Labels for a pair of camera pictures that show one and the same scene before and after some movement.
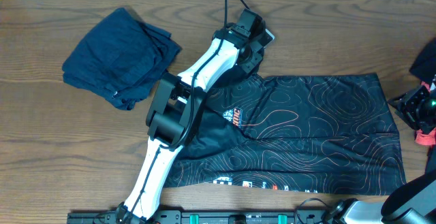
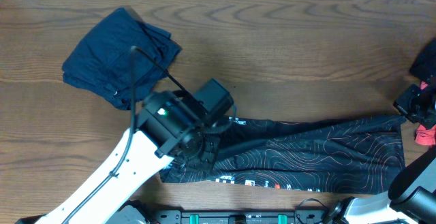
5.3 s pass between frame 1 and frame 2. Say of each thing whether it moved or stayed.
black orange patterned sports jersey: moved
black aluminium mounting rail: stayed
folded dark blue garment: stayed
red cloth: stayed
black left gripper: moved
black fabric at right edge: stayed
